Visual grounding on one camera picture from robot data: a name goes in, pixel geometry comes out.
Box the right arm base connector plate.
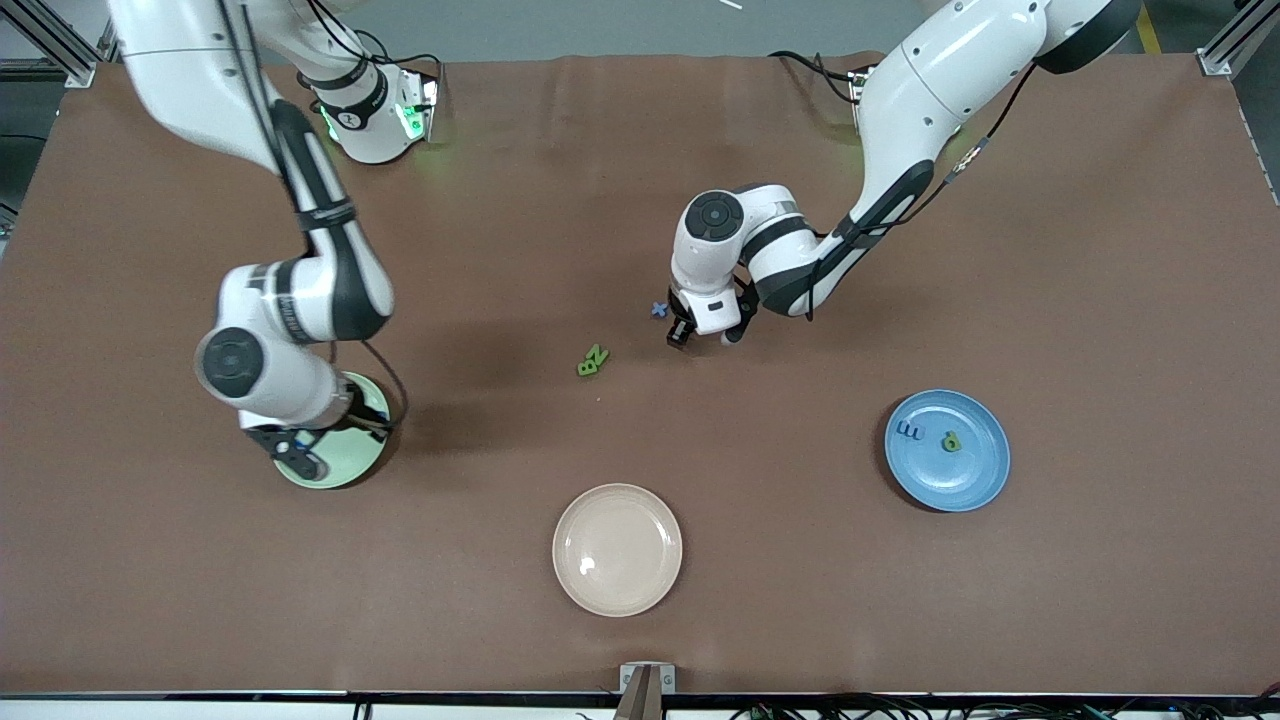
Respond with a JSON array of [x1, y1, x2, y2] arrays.
[[398, 65, 441, 143]]

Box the green plate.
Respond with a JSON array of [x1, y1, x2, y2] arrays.
[[275, 372, 393, 490]]

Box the brown table mat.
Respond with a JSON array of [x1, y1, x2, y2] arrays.
[[0, 52, 1280, 698]]

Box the beige plate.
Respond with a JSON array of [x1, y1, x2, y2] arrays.
[[552, 483, 684, 618]]

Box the blue plate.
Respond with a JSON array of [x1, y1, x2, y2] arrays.
[[884, 389, 1011, 513]]

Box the black left arm base cable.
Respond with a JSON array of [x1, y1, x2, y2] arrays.
[[768, 50, 866, 106]]

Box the black arm base cable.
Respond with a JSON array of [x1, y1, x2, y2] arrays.
[[300, 0, 446, 71], [768, 50, 866, 106]]

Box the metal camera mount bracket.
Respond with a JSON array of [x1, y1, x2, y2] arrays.
[[615, 662, 677, 720]]

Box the black right arm base cable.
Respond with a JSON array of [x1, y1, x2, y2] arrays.
[[300, 0, 446, 71]]

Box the aluminium frame profile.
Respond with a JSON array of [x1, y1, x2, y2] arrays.
[[1197, 0, 1280, 79], [0, 0, 136, 89]]

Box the black cable bundle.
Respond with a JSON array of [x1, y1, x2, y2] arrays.
[[730, 690, 1280, 720]]

